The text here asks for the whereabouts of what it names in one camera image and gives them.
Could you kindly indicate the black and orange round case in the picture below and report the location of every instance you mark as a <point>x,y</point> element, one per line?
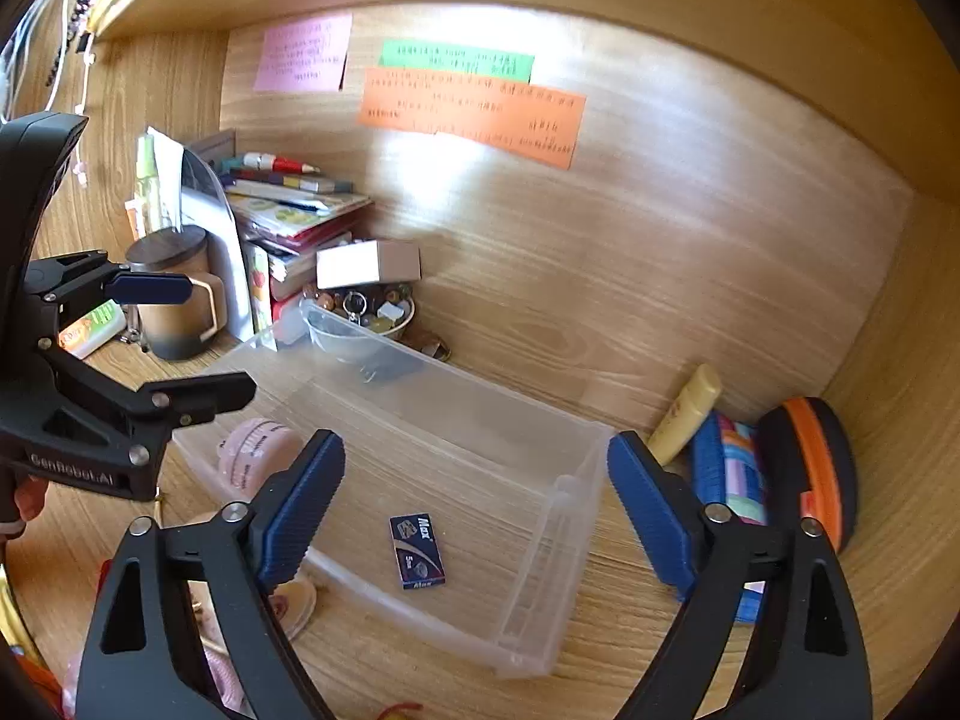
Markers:
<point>814,457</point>

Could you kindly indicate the stack of books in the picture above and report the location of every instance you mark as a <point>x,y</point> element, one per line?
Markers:
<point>307,217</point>

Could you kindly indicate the clear plastic bin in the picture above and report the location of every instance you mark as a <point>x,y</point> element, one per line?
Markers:
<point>450,465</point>

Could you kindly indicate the pink paper note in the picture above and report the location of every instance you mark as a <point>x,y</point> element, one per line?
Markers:
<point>300,52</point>

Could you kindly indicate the orange object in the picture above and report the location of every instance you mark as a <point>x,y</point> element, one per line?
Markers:
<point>30,682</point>

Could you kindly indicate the white paper sheets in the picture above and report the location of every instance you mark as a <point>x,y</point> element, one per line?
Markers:
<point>206,225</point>

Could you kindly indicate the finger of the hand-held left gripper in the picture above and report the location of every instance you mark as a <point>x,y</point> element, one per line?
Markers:
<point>146,287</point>
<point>210,394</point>

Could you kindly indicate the white bottle with orange label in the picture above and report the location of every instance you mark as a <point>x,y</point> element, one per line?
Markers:
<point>94,326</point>

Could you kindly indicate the yellow tube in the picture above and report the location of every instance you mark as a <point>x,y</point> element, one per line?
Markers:
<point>686,412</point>

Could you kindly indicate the white cardboard box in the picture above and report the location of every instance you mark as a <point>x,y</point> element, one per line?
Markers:
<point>364,264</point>

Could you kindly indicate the person's left hand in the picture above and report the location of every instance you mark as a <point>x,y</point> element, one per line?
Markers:
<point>21,501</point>

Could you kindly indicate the orange sunscreen tube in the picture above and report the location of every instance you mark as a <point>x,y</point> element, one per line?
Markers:
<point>132,219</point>

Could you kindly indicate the green paper note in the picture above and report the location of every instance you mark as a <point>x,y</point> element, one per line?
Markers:
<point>457,60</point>

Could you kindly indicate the brown mug with lid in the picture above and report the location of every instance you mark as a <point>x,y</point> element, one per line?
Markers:
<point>169,326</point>

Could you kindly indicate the translucent white round lid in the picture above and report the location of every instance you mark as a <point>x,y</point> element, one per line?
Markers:
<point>341,337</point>

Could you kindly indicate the small metal trinket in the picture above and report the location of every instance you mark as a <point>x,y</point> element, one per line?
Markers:
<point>436,349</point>

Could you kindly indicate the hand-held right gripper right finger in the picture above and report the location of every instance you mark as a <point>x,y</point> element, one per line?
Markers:
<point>651,514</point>

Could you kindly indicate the orange paper note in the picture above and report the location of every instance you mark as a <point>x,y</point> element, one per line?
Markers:
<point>465,116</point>

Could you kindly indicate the fruit print booklet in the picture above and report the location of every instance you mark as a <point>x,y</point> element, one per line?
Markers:
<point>259,292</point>

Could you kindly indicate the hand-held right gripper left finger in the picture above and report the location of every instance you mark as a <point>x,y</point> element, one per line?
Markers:
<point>300,514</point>

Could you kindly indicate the pink round object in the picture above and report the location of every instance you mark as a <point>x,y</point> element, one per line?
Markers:
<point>255,450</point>

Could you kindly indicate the small blue printed box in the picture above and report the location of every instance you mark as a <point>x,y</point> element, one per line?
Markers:
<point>418,551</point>

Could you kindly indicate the bowl of small trinkets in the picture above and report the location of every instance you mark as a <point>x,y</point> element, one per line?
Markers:
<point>394,313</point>

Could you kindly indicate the red pen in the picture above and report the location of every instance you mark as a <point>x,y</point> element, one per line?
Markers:
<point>281,163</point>

